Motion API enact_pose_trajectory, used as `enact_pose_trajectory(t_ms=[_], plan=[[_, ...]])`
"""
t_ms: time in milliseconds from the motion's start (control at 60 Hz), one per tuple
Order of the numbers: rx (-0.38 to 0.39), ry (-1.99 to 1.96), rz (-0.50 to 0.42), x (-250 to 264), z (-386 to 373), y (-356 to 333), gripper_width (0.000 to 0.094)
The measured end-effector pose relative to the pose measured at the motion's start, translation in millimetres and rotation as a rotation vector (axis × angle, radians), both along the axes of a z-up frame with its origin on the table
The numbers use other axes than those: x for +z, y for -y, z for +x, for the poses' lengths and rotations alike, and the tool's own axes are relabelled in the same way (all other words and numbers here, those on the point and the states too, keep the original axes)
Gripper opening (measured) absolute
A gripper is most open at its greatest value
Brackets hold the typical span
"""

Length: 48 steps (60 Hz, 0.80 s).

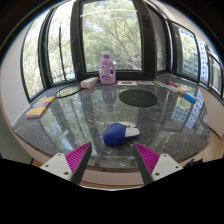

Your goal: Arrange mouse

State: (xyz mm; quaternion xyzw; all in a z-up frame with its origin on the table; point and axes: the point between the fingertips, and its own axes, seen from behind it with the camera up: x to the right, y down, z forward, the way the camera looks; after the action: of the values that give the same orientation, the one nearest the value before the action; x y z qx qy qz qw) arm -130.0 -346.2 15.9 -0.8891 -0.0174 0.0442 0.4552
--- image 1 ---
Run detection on white and blue box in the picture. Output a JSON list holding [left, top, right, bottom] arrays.
[[164, 84, 180, 94]]

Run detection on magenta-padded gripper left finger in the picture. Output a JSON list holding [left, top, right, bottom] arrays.
[[39, 142, 93, 185]]

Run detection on red book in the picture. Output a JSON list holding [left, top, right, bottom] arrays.
[[166, 81, 181, 89]]

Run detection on black cable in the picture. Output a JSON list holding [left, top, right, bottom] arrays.
[[54, 25, 83, 99]]

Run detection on round dark mouse pad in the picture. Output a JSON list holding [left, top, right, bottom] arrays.
[[118, 88, 159, 108]]

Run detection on white card with dark print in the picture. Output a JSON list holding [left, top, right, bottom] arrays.
[[116, 80, 139, 87]]

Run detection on purple detergent bottle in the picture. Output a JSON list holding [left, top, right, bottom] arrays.
[[98, 50, 117, 85]]

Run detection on beige box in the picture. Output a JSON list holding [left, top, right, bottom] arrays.
[[177, 84, 192, 95]]

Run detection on blue and white computer mouse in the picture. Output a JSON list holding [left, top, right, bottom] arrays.
[[102, 121, 141, 147]]

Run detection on colourful thin booklet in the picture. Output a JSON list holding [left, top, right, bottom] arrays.
[[156, 81, 171, 89]]

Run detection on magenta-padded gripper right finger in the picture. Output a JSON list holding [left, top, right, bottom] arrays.
[[132, 142, 184, 185]]

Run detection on orange and white box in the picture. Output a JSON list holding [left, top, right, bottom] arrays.
[[80, 76, 100, 90]]

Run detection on pale printed leaflet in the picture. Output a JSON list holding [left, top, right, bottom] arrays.
[[137, 80, 156, 86]]

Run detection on yellow and purple box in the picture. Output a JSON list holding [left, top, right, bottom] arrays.
[[25, 96, 56, 120]]

